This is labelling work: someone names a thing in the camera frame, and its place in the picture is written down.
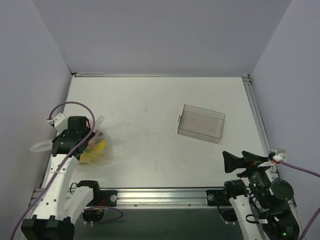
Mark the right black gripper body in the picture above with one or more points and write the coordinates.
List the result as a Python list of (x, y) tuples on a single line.
[(247, 166)]

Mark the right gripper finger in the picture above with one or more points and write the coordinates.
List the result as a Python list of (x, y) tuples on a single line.
[(253, 159), (232, 162)]

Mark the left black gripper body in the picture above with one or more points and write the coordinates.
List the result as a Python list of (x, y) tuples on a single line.
[(81, 143)]

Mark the translucent plastic bag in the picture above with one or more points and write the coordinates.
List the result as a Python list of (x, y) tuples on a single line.
[(99, 134)]

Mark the yellow banana bunch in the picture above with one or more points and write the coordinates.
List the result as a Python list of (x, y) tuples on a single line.
[(94, 154)]

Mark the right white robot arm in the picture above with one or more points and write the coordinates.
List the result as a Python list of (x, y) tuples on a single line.
[(261, 205)]

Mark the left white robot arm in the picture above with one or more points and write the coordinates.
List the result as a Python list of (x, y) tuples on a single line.
[(55, 215)]

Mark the clear plastic box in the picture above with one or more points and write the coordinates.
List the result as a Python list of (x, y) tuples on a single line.
[(201, 124)]

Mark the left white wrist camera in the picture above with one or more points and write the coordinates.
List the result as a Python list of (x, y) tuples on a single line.
[(59, 122)]

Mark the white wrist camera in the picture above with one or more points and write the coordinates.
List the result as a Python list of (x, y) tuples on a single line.
[(59, 122), (275, 157)]

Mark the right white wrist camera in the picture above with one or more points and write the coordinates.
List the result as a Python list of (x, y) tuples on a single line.
[(275, 157)]

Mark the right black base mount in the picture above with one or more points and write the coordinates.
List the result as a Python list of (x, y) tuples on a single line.
[(215, 197)]

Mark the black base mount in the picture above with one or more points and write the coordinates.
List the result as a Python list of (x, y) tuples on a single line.
[(215, 197), (106, 198)]

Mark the aluminium front rail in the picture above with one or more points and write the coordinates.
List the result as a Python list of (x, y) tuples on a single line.
[(152, 198)]

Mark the aluminium rail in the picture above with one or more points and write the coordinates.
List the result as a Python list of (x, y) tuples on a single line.
[(152, 198), (256, 114)]

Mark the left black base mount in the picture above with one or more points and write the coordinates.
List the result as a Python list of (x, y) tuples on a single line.
[(106, 198)]

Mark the aluminium right side rail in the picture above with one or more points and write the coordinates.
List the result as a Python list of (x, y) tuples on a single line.
[(256, 114)]

